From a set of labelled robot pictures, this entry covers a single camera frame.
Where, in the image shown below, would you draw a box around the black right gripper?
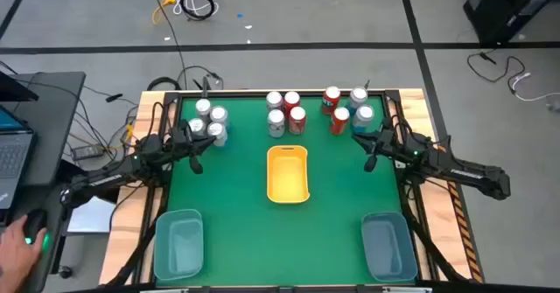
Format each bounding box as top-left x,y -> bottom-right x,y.
352,128 -> 398,157

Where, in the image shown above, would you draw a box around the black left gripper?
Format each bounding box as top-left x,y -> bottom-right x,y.
172,125 -> 218,158

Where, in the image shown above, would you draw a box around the silver Diet Coke can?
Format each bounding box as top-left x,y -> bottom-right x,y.
265,91 -> 284,113
194,98 -> 214,122
188,117 -> 207,139
267,108 -> 286,139

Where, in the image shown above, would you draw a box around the red soda cans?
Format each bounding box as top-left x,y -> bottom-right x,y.
329,106 -> 352,136

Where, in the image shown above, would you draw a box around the red soda can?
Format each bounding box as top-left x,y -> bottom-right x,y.
288,106 -> 308,136
283,90 -> 302,113

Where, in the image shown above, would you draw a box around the yellow plastic bin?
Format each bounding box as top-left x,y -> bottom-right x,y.
265,144 -> 312,205

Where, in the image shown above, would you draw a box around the light teal plastic bin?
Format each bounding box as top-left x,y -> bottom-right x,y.
152,208 -> 206,283

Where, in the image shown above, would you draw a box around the blue grey plastic bin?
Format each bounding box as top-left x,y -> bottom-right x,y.
360,212 -> 420,283

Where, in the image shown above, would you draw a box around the black power adapter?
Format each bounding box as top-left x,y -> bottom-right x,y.
71,144 -> 105,161

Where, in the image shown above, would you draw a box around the green table mat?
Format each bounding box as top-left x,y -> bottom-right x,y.
155,94 -> 417,287

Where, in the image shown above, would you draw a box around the yellow black hazard tape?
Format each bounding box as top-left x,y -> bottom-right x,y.
445,178 -> 485,284

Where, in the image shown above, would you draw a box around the dark grey side desk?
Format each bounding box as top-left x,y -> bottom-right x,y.
0,71 -> 88,293

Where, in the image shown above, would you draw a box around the black computer mouse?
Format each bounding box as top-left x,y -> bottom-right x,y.
21,208 -> 50,247

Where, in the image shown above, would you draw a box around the grey laptop computer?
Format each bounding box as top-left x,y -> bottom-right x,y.
0,103 -> 37,211

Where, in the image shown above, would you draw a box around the black equipment case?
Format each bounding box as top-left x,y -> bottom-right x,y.
454,0 -> 560,45

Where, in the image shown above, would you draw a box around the black monitor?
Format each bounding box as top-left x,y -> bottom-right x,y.
0,71 -> 40,103

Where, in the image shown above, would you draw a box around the person's hand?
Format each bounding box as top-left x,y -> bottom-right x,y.
0,215 -> 47,293

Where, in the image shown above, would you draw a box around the black aluminium table frame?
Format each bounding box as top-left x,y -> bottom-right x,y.
104,89 -> 482,293

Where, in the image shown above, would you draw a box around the thick black cable loop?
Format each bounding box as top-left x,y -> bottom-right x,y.
146,76 -> 183,92

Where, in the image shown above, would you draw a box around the thin black cable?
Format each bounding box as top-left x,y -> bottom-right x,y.
177,64 -> 225,91

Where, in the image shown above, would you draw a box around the long black floor cable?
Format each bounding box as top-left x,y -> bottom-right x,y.
146,0 -> 189,91

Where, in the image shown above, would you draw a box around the black coiled cable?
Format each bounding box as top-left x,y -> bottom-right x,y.
178,0 -> 219,22

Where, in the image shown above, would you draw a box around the black cable with plug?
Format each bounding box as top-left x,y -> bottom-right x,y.
466,51 -> 526,94

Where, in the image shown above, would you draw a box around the yellow extension cable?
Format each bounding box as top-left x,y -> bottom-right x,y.
151,0 -> 177,26

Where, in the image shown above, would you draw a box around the white cable with plug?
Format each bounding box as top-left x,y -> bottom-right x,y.
510,72 -> 560,103

